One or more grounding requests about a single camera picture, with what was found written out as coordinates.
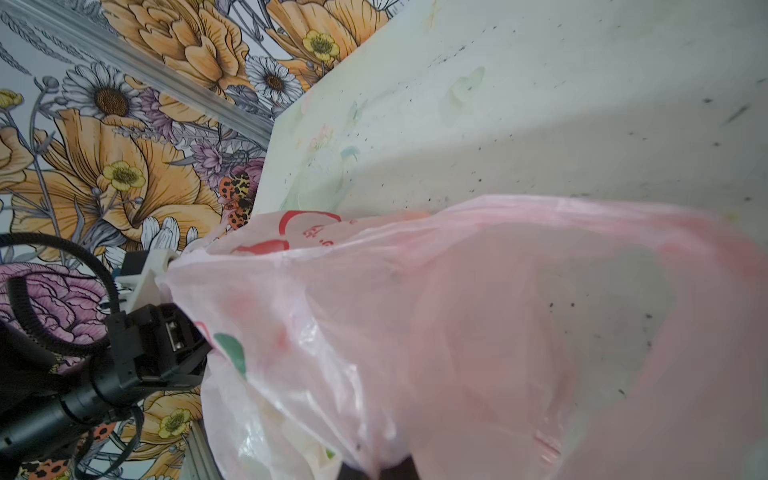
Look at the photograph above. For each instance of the pink plastic bag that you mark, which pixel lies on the pink plastic bag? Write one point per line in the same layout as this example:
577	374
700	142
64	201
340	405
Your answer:
507	337

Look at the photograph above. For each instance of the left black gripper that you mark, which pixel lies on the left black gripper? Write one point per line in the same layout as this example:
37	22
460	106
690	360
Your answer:
151	347

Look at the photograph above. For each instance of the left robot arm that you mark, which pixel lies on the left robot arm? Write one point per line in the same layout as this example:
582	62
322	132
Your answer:
52	317

